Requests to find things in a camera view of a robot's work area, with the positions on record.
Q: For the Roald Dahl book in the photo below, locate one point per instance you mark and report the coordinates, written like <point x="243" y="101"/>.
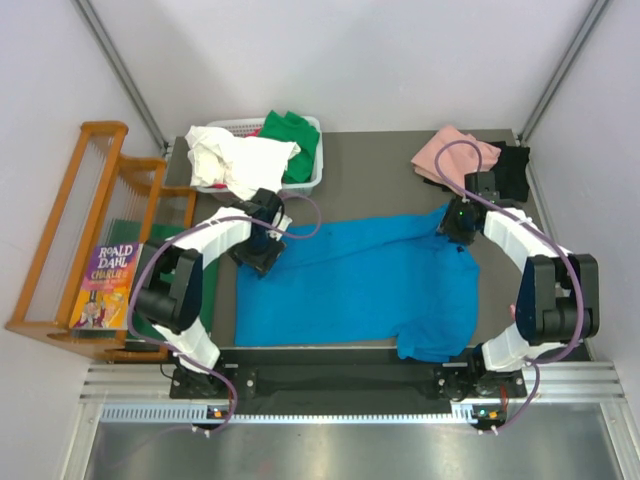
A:
<point x="103" y="298"/>

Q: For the right aluminium frame post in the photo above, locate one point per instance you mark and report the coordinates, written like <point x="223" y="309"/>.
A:
<point x="594" y="15"/>

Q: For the pink folded t-shirt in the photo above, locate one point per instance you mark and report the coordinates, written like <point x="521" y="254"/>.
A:
<point x="457" y="160"/>

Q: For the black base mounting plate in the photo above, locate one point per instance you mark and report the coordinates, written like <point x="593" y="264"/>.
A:
<point x="429" y="381"/>

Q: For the black folded t-shirt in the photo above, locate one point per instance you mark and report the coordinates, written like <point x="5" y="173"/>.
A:
<point x="509" y="172"/>

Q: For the white t-shirt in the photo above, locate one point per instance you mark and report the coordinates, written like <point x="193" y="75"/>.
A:
<point x="249" y="163"/>

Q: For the aluminium frame post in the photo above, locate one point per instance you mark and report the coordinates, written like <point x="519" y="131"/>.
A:
<point x="594" y="15"/>
<point x="97" y="29"/>

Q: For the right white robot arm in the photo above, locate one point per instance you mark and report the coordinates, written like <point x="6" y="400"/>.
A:
<point x="558" y="298"/>

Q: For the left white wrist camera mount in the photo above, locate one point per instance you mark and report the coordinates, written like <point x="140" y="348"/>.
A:
<point x="283" y="222"/>

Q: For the left aluminium frame post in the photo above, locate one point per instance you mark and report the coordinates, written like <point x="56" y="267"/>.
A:
<point x="97" y="29"/>

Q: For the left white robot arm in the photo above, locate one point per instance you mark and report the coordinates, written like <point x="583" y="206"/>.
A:
<point x="168" y="283"/>

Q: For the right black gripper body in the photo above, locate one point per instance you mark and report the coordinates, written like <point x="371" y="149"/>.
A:
<point x="454" y="221"/>

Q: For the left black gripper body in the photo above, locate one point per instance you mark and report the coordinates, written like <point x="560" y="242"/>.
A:
<point x="260" y="256"/>

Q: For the wooden book rack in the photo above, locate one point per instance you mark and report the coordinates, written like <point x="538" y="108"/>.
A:
<point x="101" y="188"/>

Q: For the white plastic laundry basket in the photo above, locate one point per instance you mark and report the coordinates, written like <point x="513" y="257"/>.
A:
<point x="244" y="125"/>

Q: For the blue t-shirt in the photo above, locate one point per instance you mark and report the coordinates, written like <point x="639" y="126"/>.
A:
<point x="365" y="280"/>

